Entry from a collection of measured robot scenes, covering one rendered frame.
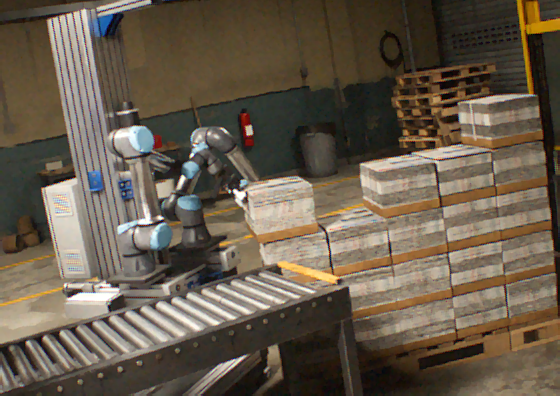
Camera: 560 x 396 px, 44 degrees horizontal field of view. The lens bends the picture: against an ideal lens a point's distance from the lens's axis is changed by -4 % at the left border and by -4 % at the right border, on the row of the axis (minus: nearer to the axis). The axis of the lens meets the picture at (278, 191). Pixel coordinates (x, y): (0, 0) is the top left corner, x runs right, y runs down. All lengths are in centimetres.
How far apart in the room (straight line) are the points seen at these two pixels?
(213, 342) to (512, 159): 188
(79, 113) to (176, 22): 688
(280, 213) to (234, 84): 729
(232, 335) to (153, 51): 792
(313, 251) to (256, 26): 765
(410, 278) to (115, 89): 167
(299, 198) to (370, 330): 75
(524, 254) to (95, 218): 213
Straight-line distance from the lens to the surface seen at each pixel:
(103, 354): 238
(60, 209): 358
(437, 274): 355
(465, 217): 355
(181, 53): 1020
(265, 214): 327
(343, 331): 262
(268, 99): 1072
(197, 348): 235
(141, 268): 319
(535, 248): 376
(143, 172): 304
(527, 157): 365
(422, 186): 344
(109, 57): 344
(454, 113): 964
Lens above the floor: 157
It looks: 9 degrees down
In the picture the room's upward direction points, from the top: 9 degrees counter-clockwise
